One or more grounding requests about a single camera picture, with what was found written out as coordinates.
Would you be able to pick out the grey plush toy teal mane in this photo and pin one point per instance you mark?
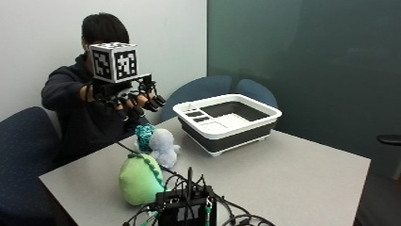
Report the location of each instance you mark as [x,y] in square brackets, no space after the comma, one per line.
[164,144]

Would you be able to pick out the white cube with black markers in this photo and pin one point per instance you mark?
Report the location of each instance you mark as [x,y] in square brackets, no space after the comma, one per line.
[113,61]

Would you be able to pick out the the person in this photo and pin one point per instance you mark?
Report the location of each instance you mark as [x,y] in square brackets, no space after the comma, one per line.
[79,125]

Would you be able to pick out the blue round-backed chair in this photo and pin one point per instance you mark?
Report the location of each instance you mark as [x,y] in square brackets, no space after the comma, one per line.
[257,91]
[196,92]

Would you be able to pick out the green dinosaur plush toy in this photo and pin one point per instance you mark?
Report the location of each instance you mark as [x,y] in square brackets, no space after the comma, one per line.
[137,182]

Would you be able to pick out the white and grey dish tub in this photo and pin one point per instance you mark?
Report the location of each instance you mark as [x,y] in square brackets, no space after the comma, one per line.
[233,132]

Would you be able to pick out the large dark blue chair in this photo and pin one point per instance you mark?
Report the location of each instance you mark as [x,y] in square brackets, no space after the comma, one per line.
[25,163]

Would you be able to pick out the black electronics box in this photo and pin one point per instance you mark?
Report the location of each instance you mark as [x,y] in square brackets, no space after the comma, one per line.
[184,207]

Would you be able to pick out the black chair armrest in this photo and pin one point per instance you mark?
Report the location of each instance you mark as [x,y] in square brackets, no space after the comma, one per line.
[390,139]

